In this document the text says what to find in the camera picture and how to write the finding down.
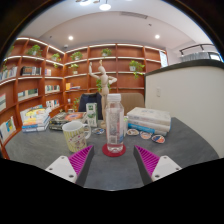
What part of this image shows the stack of dark books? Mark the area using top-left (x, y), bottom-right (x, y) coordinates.
top-left (48, 111), bottom-right (88, 132)

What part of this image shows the clear plastic water bottle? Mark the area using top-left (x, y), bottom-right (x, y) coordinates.
top-left (104, 93), bottom-right (126, 154)

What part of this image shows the multi-bulb ceiling lamp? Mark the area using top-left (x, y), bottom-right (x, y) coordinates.
top-left (75, 0), bottom-right (113, 12)

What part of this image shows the stack of white books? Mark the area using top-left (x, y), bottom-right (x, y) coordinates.
top-left (126, 106), bottom-right (172, 137)

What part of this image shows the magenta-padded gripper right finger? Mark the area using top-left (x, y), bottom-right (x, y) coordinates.
top-left (133, 144), bottom-right (183, 185)

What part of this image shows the round printed badge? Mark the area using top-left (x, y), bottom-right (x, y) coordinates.
top-left (126, 128), bottom-right (140, 137)
top-left (139, 130), bottom-right (153, 140)
top-left (151, 134), bottom-right (166, 145)

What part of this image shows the red wooden shelf unit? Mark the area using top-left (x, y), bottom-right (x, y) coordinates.
top-left (0, 35), bottom-right (169, 158)

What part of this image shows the grey curtain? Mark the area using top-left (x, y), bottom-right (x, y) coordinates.
top-left (181, 52), bottom-right (211, 63)

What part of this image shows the chair with dark jacket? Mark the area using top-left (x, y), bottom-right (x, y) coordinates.
top-left (77, 92), bottom-right (103, 121)

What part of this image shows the tan upholstered chair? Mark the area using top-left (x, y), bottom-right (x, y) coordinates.
top-left (118, 92), bottom-right (146, 116)

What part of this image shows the flat round red coaster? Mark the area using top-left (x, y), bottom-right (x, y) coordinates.
top-left (101, 143), bottom-right (127, 158)

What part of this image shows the ceiling air vent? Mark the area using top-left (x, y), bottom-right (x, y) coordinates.
top-left (119, 11), bottom-right (148, 20)

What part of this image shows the yellow striped mug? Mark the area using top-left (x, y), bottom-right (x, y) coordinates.
top-left (61, 120), bottom-right (92, 153)

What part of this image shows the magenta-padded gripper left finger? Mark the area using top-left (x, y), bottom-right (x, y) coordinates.
top-left (44, 144), bottom-right (95, 186)

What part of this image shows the stack of colourful books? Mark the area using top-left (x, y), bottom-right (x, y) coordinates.
top-left (21, 105), bottom-right (53, 134)

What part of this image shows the round blue badge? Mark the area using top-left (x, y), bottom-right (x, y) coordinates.
top-left (91, 127), bottom-right (106, 136)

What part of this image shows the tall white green carton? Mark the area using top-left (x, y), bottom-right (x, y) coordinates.
top-left (85, 102), bottom-right (99, 128)

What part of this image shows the window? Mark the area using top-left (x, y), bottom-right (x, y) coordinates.
top-left (209, 52), bottom-right (222, 62)

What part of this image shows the black curtain rail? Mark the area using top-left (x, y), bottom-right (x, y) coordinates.
top-left (179, 43), bottom-right (218, 56)

